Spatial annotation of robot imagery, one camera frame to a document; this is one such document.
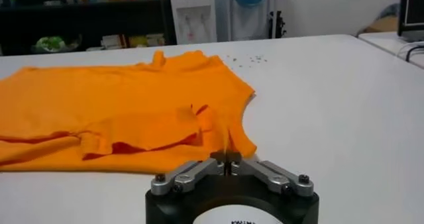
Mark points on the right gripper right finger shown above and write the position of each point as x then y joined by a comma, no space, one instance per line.
268,175

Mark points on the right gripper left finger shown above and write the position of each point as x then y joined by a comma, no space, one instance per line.
195,174

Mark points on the orange t-shirt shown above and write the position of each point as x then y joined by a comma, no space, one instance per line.
116,96

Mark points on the grey clothes pile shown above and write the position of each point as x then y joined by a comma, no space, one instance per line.
389,10

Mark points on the beige green box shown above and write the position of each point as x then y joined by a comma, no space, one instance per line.
155,39

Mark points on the yellow green box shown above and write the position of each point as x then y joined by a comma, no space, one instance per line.
137,41

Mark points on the black tripod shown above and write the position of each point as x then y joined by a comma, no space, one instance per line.
277,23

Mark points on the white jug rack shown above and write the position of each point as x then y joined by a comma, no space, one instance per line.
248,23

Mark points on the white and red box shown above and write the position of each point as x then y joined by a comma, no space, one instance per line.
112,41

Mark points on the white water dispenser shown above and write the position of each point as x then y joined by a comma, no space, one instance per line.
193,16

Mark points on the small flat white box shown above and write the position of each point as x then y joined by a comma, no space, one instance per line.
95,48

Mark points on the white side table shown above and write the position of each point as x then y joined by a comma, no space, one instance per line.
387,41

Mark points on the large cardboard box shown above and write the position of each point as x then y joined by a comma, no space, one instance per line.
381,24

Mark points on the black shelving unit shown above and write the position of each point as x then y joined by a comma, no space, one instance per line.
83,20

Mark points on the green plastic bag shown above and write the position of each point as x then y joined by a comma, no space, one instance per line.
53,43

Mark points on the grey laptop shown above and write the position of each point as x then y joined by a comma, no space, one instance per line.
414,10

